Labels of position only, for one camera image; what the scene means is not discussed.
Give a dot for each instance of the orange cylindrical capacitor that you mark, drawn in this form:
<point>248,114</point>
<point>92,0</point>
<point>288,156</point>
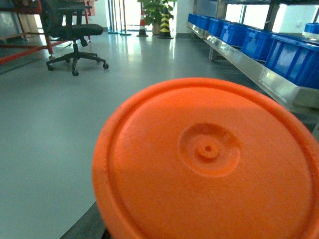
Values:
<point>201,158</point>

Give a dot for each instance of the yellow black traffic cone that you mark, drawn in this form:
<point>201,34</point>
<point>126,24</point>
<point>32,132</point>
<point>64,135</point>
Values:
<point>164,32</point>

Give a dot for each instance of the red white traffic cone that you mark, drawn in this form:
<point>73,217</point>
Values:
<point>142,30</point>

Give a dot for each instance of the potted green plant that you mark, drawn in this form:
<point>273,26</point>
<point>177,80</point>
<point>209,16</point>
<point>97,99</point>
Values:
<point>153,12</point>

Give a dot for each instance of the far stainless steel shelf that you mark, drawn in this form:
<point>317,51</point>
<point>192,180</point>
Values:
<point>294,98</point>

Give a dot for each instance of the black office chair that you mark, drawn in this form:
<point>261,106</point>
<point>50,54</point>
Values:
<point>63,20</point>

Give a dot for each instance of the blue bins on far rack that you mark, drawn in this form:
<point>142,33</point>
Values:
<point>256,42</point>

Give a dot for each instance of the red metal frame table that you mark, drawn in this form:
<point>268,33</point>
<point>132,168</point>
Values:
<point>25,32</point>

